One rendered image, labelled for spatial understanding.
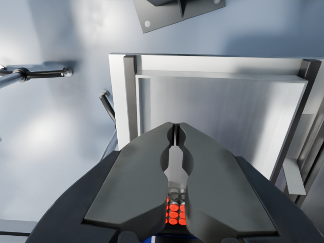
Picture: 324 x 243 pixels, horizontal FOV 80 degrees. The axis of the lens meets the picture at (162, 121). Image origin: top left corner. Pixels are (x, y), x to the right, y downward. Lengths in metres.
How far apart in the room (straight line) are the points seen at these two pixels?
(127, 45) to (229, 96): 0.96
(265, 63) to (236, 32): 0.90
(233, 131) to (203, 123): 0.06
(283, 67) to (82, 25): 1.12
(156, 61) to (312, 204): 0.48
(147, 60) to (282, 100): 0.24
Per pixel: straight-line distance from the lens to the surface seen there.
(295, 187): 0.47
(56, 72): 1.36
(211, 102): 0.36
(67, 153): 1.74
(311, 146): 0.46
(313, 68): 0.38
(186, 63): 0.34
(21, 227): 0.79
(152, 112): 0.37
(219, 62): 0.35
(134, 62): 0.32
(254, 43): 1.30
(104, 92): 1.35
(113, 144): 1.09
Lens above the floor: 1.21
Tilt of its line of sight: 62 degrees down
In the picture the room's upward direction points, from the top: 173 degrees counter-clockwise
